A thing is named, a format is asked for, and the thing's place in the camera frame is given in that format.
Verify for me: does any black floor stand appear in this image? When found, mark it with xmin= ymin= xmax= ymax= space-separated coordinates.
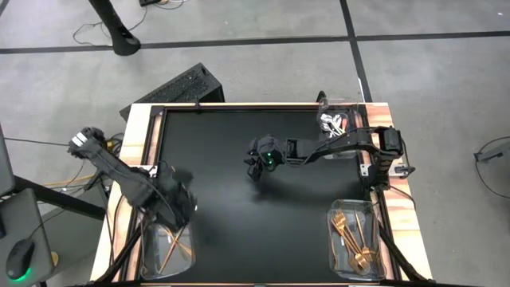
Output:
xmin=87 ymin=0 xmax=142 ymax=57

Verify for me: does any black looped floor cable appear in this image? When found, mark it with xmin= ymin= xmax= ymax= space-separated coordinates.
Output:
xmin=473 ymin=136 xmax=510 ymax=206

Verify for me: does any black cable bundle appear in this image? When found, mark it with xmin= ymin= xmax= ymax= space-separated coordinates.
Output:
xmin=104 ymin=132 xmax=128 ymax=159

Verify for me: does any black metal bar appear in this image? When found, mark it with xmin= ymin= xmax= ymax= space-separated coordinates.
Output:
xmin=14 ymin=175 xmax=107 ymax=221

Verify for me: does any grey rounded pad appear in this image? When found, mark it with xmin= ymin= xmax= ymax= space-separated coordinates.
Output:
xmin=0 ymin=187 xmax=56 ymax=287

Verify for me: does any clear plastic container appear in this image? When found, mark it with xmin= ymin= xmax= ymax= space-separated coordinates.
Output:
xmin=139 ymin=217 xmax=197 ymax=281
xmin=326 ymin=198 xmax=387 ymax=282
xmin=317 ymin=97 xmax=366 ymax=160

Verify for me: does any grey stand base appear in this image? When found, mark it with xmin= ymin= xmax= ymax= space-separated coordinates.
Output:
xmin=473 ymin=141 xmax=510 ymax=163

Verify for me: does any black computer mouse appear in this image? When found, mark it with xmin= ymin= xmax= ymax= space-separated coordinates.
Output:
xmin=6 ymin=238 xmax=36 ymax=282

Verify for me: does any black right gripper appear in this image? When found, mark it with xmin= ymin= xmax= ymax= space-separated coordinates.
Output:
xmin=245 ymin=135 xmax=287 ymax=183

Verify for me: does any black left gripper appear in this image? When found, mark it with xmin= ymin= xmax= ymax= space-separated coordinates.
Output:
xmin=151 ymin=169 xmax=198 ymax=234

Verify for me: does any thin black floor cable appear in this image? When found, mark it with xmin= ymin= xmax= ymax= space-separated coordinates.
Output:
xmin=73 ymin=3 xmax=149 ymax=47

